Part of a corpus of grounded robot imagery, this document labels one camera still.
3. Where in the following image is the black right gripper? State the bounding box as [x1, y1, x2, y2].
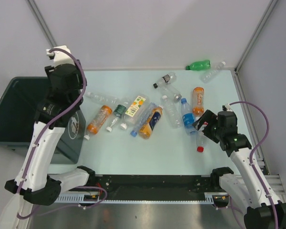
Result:
[192, 109, 224, 143]

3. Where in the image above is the clear Nongfu bottle red label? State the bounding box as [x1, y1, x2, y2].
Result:
[196, 122, 208, 153]

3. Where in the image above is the orange label bottle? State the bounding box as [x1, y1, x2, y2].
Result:
[84, 105, 112, 140]
[192, 87, 204, 117]

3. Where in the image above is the crushed clear bottle blue cap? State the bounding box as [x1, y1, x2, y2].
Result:
[130, 102, 157, 137]

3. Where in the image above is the clear bottle dark green label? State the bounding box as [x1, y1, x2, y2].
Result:
[106, 97, 131, 132]

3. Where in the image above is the yellow tea bottle blue label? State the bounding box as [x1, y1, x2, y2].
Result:
[139, 105, 163, 139]

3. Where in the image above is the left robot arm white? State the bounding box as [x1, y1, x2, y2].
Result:
[5, 45, 96, 206]

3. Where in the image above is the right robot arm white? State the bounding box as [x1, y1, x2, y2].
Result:
[193, 110, 286, 229]

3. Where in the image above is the dark green plastic bin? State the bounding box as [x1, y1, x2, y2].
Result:
[0, 77, 86, 164]

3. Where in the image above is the clear bottle blue label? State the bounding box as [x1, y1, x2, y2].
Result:
[181, 98, 196, 135]

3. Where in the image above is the tall clear bottle white cap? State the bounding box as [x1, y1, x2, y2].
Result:
[161, 95, 182, 128]

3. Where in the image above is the clear bottle silver cap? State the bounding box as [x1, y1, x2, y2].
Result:
[160, 84, 182, 103]

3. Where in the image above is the clear bottle white cap back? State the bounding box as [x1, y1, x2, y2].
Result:
[199, 61, 226, 83]

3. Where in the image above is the green bottle at back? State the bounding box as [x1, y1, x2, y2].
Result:
[185, 60, 211, 71]

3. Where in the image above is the clear bottle black cap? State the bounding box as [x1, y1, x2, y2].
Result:
[153, 72, 177, 89]

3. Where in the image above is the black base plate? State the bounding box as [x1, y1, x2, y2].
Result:
[95, 175, 224, 201]

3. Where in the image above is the white cable duct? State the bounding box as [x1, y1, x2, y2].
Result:
[54, 192, 105, 203]

